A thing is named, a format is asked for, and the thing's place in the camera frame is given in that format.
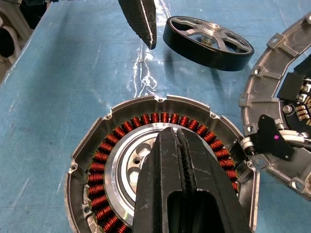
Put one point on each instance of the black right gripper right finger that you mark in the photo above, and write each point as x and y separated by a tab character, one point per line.
213	184

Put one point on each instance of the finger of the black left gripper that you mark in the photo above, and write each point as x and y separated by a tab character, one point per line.
134	17
151	19

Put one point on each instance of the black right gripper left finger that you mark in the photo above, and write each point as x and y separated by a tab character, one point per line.
155	184

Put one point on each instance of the black spoked rotor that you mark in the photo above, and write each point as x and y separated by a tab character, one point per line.
209	41

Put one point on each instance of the silver motor lid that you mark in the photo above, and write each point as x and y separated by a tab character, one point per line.
264	80

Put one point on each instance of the motor housing with copper coils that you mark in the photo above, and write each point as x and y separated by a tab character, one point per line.
121	136

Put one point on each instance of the blue plastic table cover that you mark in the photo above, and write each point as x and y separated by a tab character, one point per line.
60	97

